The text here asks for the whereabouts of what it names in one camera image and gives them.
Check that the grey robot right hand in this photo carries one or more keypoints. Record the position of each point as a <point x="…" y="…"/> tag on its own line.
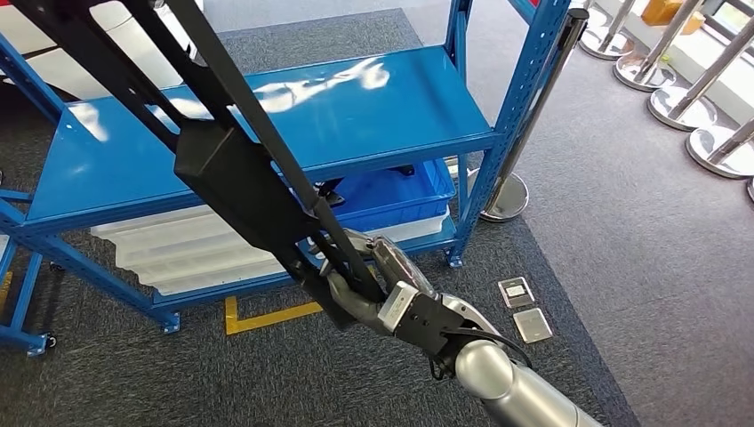
<point x="406" y="265"/>

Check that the black plastic frame part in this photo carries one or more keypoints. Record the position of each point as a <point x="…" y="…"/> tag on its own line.
<point x="235" y="177"/>

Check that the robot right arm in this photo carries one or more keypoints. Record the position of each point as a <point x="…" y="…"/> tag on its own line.
<point x="506" y="383"/>

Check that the blue metal shelf rack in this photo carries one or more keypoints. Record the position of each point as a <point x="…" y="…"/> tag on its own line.
<point x="23" y="339"/>
<point x="383" y="118"/>

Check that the blue plastic bin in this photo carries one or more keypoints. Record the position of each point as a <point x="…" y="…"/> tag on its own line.
<point x="400" y="194"/>

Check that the open metal floor socket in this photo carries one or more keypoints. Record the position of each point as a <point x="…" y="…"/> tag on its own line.
<point x="516" y="293"/>

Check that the black-topped chrome stanchion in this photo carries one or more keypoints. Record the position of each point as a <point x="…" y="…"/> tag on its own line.
<point x="512" y="200"/>

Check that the closed metal floor socket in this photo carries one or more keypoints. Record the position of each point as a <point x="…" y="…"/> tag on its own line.
<point x="532" y="325"/>

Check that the yellow floor tape mark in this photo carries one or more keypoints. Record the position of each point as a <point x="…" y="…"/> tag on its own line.
<point x="4" y="289"/>
<point x="265" y="321"/>

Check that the orange cardboard box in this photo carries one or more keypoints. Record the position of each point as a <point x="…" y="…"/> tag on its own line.
<point x="665" y="15"/>

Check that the white low platform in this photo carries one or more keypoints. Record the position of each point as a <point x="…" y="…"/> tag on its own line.
<point x="707" y="56"/>

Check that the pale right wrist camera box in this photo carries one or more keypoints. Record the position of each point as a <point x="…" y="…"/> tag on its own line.
<point x="397" y="306"/>

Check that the black curved bracket part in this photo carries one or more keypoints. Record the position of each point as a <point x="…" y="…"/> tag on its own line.
<point x="330" y="194"/>

